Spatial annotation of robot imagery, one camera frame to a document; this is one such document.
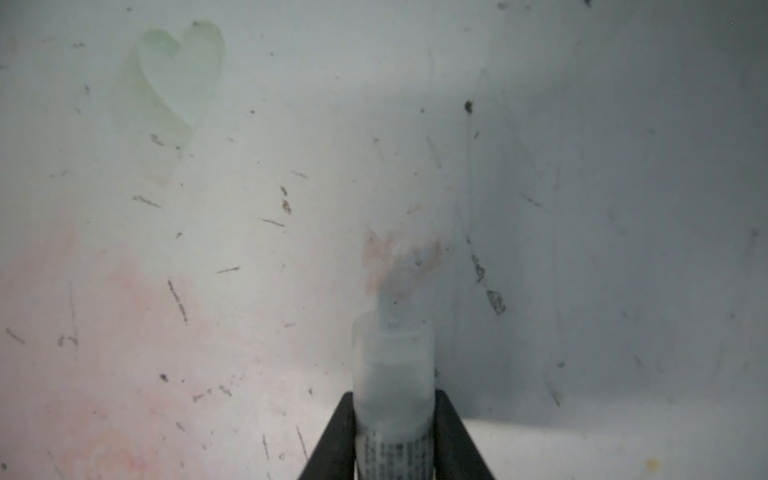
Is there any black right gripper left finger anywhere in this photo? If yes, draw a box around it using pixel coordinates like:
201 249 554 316
298 391 356 480

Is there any translucent glue stick cap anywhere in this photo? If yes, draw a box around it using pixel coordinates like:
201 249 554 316
352 311 435 442

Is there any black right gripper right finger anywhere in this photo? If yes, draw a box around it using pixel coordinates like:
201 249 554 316
434 390 494 480

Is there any white glue stick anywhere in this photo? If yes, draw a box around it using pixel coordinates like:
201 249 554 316
355 422 434 480

